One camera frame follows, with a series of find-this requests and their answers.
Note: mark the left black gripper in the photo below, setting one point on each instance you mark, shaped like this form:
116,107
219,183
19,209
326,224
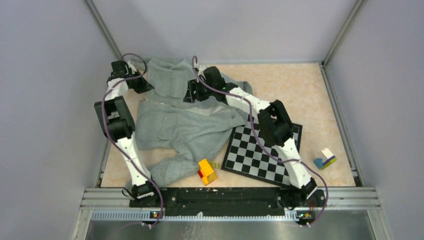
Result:
144,86

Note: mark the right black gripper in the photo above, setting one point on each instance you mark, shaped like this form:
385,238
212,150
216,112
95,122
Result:
193,86

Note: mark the grey zip jacket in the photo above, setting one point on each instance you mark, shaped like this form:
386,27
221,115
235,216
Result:
196,131

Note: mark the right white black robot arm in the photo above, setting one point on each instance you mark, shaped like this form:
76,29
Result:
266,147

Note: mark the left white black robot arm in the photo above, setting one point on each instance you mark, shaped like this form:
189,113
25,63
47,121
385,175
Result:
118,124

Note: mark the black white checkerboard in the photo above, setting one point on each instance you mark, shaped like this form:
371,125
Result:
244,157

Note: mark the yellow red toy block stack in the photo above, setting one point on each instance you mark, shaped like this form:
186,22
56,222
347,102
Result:
207,171

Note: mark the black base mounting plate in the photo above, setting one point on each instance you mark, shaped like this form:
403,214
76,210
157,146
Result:
229,201

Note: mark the blue white green toy blocks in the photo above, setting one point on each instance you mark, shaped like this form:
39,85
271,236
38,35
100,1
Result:
327,158

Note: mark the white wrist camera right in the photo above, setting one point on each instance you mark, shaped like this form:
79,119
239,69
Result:
200,69

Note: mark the aluminium front frame rail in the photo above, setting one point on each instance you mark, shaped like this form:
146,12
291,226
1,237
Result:
341,213

